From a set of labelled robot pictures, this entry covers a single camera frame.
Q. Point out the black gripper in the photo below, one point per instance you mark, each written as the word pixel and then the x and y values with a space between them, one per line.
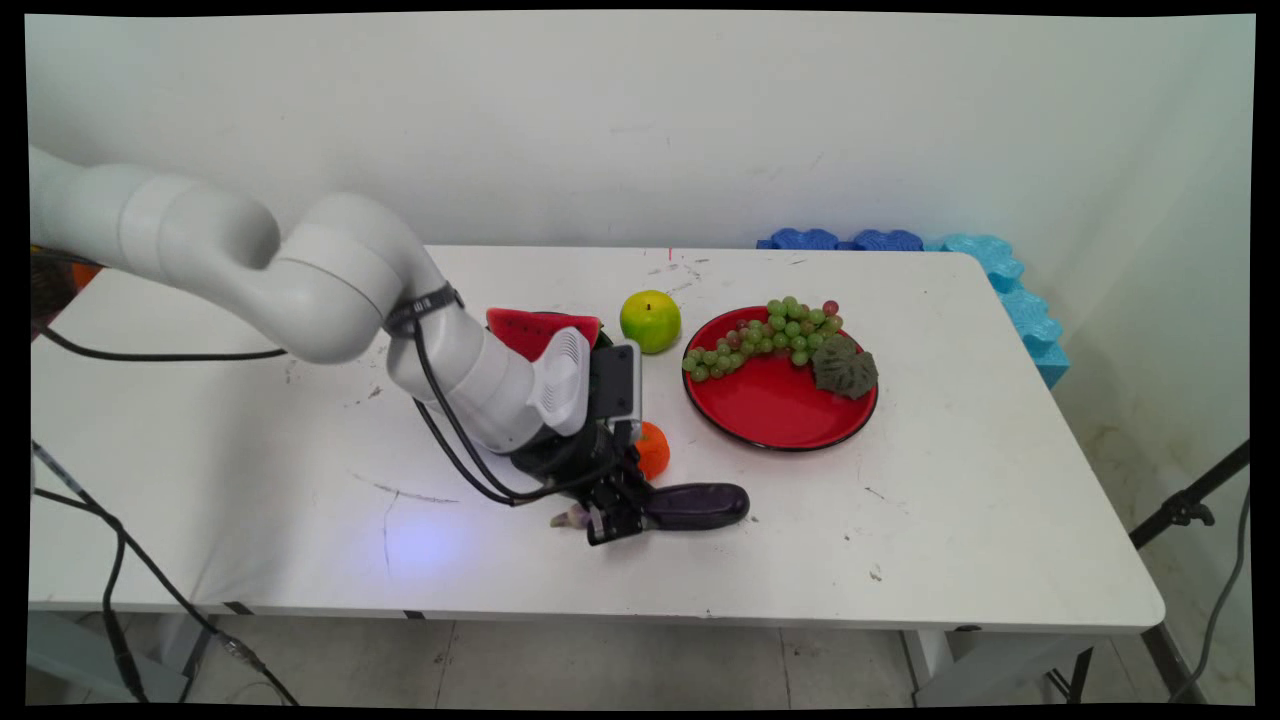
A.
pixel 575 458

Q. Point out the dark purple eggplant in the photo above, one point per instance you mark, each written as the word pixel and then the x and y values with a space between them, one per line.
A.
pixel 700 506

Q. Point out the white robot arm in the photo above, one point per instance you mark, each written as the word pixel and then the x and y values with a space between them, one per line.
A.
pixel 330 270

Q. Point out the small orange fruit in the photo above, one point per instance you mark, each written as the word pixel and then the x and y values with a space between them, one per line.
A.
pixel 655 452

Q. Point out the red round plate black rim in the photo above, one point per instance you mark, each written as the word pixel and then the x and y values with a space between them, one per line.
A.
pixel 770 412

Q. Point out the green apple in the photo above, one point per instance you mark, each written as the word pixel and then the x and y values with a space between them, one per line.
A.
pixel 650 322

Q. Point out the red watermelon slice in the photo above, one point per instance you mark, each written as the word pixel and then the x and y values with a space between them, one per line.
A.
pixel 522 333

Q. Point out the green grape bunch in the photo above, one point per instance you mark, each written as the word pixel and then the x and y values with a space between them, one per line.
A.
pixel 790 330

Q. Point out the dark green grape leaf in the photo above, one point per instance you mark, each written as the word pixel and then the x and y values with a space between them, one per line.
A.
pixel 845 368

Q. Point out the light blue foam mat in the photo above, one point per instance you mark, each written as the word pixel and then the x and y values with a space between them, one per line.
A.
pixel 1025 310

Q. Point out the black tripod stand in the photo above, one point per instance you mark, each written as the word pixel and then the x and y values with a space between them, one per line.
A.
pixel 1185 508

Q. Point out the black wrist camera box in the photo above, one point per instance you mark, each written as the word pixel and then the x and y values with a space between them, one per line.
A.
pixel 613 382

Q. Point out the white vented camera mount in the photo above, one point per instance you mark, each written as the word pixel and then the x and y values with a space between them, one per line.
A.
pixel 560 385

